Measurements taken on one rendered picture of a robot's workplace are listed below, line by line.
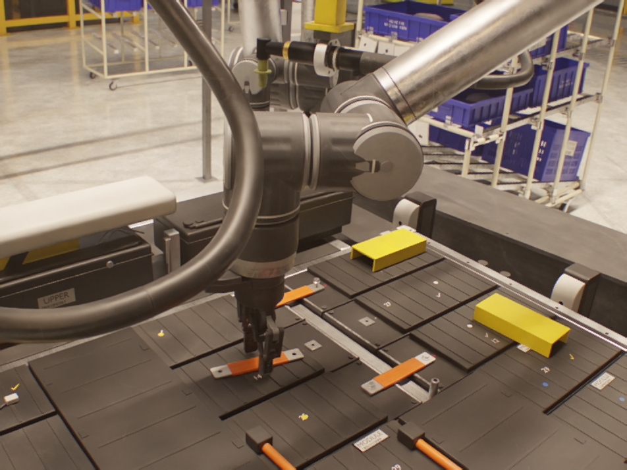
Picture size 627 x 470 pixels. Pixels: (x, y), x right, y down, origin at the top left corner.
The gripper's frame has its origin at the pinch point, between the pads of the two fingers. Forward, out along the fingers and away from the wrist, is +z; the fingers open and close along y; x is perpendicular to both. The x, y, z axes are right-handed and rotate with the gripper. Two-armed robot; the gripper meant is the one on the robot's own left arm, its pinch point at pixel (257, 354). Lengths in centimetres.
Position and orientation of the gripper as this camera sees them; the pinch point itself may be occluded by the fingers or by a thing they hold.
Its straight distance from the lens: 106.3
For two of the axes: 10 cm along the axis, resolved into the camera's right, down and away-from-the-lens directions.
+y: -4.5, -4.2, 7.9
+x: -8.9, 1.5, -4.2
